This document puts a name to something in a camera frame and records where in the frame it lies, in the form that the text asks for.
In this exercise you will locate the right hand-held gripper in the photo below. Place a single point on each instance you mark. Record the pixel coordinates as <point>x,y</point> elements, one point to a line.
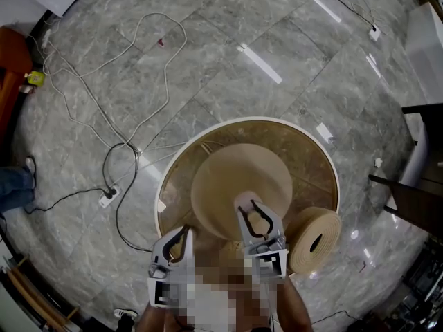
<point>266,251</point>

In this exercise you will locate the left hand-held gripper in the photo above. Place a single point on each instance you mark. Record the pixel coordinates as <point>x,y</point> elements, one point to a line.
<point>162,289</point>

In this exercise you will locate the person's right forearm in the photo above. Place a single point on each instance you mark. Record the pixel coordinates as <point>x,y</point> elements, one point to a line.
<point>294,306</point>

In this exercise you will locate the person's left forearm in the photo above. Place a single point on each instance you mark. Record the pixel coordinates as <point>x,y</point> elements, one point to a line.
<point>149,320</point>

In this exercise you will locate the beige foam roll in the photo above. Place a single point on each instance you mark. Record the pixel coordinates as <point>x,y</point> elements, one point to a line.
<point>304,227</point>

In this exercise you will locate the black white sneaker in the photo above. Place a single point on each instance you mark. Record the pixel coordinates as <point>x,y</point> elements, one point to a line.
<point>126,313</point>

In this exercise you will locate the round wooden tub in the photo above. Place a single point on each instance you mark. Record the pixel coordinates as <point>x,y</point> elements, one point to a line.
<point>304,157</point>

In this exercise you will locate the red angled piece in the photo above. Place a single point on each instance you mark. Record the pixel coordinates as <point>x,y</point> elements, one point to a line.
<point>362,265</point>

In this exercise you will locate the white paper scrap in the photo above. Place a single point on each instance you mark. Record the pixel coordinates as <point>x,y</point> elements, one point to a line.
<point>378,163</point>

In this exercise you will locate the wooden slat rack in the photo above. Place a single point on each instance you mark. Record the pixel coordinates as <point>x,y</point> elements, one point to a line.
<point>34,296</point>

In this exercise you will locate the black floor equipment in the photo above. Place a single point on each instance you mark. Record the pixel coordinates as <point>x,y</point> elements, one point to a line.
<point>422,289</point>

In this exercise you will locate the small red item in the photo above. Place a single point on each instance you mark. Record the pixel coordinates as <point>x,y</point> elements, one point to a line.
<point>161,42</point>

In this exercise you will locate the small yellow pouch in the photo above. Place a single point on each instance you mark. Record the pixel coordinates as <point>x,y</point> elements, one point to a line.
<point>36,78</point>

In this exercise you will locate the orange wooden cabinet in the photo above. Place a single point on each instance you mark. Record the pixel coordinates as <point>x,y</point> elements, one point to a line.
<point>10,64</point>

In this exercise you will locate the white low cabinet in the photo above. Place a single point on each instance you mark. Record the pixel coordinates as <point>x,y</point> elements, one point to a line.
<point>20,5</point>

